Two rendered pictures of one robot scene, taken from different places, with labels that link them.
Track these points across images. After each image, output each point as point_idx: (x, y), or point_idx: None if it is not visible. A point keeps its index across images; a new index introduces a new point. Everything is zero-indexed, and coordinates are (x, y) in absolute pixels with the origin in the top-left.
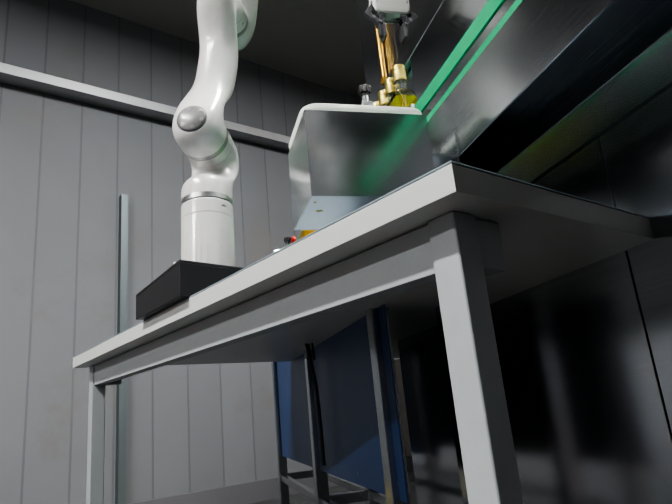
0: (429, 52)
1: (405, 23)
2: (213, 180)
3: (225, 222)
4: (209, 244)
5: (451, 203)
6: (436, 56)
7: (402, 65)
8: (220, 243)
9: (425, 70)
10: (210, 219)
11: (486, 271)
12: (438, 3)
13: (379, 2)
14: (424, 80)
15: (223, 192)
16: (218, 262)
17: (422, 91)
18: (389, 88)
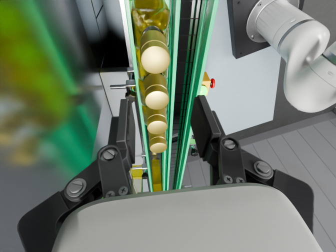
0: (33, 164)
1: (113, 152)
2: (314, 26)
3: (285, 16)
4: (288, 5)
5: None
6: (28, 110)
7: (150, 44)
8: (282, 7)
9: (62, 158)
10: (298, 11)
11: None
12: None
13: (288, 237)
14: (71, 149)
15: (300, 25)
16: (277, 2)
17: (81, 146)
18: (163, 79)
